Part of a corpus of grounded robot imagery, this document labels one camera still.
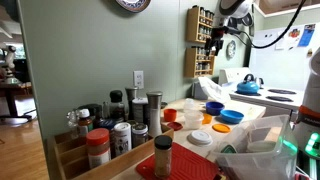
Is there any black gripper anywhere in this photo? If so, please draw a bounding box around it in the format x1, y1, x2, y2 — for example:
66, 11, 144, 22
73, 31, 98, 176
204, 26, 228, 57

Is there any white plastic bowl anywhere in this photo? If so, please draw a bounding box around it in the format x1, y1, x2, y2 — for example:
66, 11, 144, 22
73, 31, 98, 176
186, 129, 214, 148

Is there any small pale box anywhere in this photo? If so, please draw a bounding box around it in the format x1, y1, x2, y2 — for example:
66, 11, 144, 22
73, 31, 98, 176
192, 81, 209, 101

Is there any clear plastic cup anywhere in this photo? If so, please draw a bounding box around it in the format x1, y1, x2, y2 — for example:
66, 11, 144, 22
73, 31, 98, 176
183, 97, 196, 113

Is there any dark blue cup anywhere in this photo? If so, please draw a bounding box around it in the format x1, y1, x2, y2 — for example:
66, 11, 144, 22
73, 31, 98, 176
205, 101, 226, 117

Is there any small orange cup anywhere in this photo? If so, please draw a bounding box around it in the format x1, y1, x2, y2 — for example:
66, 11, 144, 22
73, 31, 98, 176
201, 112, 213, 125

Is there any red-orange cup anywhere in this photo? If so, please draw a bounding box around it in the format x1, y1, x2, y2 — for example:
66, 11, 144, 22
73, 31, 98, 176
163, 108, 178, 123

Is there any green round lid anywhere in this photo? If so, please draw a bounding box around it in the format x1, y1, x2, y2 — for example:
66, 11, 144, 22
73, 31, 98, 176
219, 142, 238, 155

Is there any dark lid spice jar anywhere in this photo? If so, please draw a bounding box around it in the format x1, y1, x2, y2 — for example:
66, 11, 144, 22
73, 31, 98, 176
131, 123, 149, 149

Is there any black lid spice jar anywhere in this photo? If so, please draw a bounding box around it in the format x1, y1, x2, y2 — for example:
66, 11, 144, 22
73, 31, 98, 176
153, 134, 174, 179

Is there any blue lid jar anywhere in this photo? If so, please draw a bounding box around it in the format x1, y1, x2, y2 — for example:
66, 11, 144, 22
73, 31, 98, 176
97, 118, 117, 158

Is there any orange lid spice jar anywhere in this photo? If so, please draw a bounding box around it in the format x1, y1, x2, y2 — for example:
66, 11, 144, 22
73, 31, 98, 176
85, 127, 112, 170

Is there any white electric stove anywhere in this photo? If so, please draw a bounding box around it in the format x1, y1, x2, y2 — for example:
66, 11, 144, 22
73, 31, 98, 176
218, 67, 305, 118

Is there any blue kettle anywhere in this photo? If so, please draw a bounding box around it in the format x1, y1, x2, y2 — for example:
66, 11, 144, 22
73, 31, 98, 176
236, 73, 261, 95

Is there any black stove burner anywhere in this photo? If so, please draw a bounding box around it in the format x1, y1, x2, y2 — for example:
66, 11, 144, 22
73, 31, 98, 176
234, 89, 263, 97
265, 95, 295, 103
267, 88, 298, 96

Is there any white paper sheet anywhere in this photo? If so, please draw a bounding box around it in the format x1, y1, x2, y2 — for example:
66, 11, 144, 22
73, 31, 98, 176
274, 31, 287, 51

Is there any white refrigerator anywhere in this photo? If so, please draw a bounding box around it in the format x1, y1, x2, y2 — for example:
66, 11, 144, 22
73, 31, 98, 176
249, 22, 320, 92

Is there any light blue bowl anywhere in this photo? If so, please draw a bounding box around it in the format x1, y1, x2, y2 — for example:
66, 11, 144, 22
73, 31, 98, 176
219, 109, 245, 125

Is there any red picture magnet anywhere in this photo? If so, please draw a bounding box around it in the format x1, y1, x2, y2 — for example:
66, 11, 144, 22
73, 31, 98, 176
287, 28, 302, 43

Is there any steel pepper mill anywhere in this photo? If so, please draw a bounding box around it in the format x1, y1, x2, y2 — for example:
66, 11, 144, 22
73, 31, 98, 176
146, 91, 164, 139

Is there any blue paper flyer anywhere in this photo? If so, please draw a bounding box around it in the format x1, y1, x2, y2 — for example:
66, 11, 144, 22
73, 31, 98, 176
297, 23, 316, 48

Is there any dark steel grinder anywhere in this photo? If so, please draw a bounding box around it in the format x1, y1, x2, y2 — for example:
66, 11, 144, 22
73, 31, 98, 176
124, 86, 139, 121

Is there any white cylindrical container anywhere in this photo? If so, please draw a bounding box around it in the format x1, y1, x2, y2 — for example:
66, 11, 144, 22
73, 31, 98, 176
131, 97, 149, 125

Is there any black cap bottle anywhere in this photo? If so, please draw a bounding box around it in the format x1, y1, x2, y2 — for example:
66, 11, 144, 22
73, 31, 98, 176
108, 89, 126, 123

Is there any red silicone mat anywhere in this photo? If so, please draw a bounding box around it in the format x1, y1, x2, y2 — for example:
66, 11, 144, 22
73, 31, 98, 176
135, 142, 223, 180

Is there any white spice jar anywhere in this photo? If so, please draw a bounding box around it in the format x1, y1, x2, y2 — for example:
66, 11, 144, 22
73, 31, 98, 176
113, 121, 133, 157

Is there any clear plastic bin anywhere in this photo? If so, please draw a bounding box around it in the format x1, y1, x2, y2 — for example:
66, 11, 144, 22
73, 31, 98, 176
213, 114, 299, 180

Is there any black canister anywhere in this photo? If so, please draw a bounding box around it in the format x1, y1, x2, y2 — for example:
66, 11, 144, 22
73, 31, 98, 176
79, 103, 104, 128

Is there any white cap sauce bottle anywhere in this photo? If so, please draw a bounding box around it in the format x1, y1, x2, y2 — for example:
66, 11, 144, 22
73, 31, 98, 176
77, 108, 94, 138

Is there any clear drinking glass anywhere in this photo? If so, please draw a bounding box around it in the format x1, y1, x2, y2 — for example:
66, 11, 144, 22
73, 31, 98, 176
65, 109, 80, 139

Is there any wooden spice tray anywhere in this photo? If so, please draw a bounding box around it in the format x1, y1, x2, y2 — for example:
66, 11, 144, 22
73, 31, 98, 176
46, 122, 175, 180

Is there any dark wooden table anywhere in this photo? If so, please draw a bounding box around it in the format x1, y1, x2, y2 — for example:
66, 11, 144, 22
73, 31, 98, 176
0, 81, 34, 121

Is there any white background machine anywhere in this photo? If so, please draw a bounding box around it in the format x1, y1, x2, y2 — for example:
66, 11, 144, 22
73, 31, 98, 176
0, 44, 18, 85

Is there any oval wall clock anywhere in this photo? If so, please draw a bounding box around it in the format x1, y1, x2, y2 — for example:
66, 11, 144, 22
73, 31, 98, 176
226, 39, 237, 60

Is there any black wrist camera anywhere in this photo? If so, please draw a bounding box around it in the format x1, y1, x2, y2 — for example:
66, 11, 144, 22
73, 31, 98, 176
222, 26, 242, 37

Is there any wooden wall spice rack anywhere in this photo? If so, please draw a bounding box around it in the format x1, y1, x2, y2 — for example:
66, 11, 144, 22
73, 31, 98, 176
183, 46, 216, 79
185, 5, 215, 44

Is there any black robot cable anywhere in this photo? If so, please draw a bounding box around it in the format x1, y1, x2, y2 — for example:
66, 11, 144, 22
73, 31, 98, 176
229, 0, 308, 50

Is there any white wall outlet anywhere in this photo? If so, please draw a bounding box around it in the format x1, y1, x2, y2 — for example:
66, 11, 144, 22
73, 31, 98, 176
133, 70, 145, 90

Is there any wooden wall cabinet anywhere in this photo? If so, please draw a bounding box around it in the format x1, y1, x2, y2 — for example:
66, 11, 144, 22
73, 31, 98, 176
254, 0, 320, 18

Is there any decorative wall plate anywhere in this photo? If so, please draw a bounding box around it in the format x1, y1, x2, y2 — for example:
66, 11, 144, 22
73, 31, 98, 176
115, 0, 152, 14

